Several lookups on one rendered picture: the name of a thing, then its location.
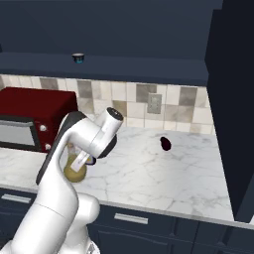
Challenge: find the grey wall outlet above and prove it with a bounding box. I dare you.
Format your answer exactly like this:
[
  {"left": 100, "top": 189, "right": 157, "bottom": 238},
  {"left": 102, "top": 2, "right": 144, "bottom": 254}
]
[{"left": 146, "top": 93, "right": 164, "bottom": 115}]

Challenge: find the small black blue cup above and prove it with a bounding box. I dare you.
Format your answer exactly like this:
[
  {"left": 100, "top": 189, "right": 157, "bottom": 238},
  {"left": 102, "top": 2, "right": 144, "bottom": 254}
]
[{"left": 71, "top": 53, "right": 86, "bottom": 64}]

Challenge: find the red microwave oven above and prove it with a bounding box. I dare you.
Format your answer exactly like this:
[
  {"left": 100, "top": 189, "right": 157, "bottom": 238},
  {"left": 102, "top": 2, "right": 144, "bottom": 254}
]
[{"left": 0, "top": 86, "right": 79, "bottom": 154}]

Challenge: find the silver microwave door handle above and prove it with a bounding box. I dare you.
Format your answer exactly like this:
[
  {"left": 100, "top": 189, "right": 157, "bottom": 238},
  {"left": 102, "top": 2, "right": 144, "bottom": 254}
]
[{"left": 0, "top": 120, "right": 35, "bottom": 128}]

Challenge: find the navy open wall cabinet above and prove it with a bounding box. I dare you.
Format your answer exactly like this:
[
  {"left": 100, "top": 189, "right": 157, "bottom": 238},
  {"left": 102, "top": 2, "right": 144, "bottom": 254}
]
[{"left": 0, "top": 0, "right": 226, "bottom": 87}]

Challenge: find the dark maroon condiment bottle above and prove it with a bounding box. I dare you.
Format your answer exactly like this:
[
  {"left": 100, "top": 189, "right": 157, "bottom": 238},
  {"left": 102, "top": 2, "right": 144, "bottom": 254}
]
[{"left": 160, "top": 136, "right": 173, "bottom": 153}]

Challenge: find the navy drawer front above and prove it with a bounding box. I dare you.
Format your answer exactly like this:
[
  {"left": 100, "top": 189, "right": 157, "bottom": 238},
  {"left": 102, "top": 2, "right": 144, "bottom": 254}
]
[
  {"left": 0, "top": 188, "right": 38, "bottom": 232},
  {"left": 174, "top": 216, "right": 254, "bottom": 247},
  {"left": 93, "top": 203, "right": 177, "bottom": 236}
]

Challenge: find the silver drawer handle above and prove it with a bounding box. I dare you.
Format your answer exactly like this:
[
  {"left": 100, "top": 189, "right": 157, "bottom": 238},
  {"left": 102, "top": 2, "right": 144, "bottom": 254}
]
[
  {"left": 0, "top": 193, "right": 33, "bottom": 204},
  {"left": 113, "top": 212, "right": 150, "bottom": 225}
]

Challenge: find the olive yellow oil vinegar bottle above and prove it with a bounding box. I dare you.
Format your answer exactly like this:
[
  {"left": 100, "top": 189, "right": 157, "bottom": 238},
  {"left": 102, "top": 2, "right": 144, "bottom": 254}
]
[{"left": 63, "top": 142, "right": 88, "bottom": 184}]

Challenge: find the grey microwave door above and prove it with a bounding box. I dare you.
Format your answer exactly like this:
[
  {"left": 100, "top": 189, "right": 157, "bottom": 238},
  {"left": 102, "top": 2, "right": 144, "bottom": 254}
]
[{"left": 0, "top": 115, "right": 42, "bottom": 151}]

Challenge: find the navy cabinet door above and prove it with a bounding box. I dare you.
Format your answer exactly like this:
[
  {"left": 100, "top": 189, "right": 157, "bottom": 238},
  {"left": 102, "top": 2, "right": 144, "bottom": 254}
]
[{"left": 204, "top": 0, "right": 254, "bottom": 224}]

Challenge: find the navy base cupboard door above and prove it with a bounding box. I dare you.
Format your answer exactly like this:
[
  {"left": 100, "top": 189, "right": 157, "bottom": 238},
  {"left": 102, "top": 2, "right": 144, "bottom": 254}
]
[{"left": 88, "top": 223, "right": 196, "bottom": 254}]

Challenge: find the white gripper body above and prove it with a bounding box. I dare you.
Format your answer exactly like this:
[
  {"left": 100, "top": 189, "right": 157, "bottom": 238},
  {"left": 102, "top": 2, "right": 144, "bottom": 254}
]
[{"left": 69, "top": 152, "right": 90, "bottom": 174}]

